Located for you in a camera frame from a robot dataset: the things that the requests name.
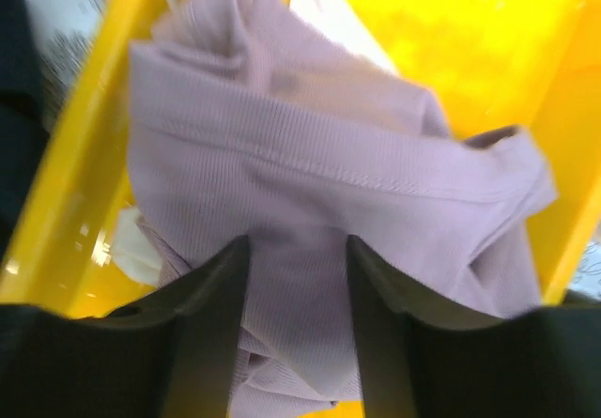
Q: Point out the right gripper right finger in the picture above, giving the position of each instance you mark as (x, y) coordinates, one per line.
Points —
(423, 355)

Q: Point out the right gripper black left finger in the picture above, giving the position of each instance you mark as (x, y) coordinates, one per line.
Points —
(169, 354)

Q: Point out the pink tank top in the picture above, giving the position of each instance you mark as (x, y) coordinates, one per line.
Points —
(245, 120)

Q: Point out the navy maroon tank top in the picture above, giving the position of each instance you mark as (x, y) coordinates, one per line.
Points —
(23, 137)

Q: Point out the yellow plastic bin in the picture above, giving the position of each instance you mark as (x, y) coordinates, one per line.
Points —
(335, 208)

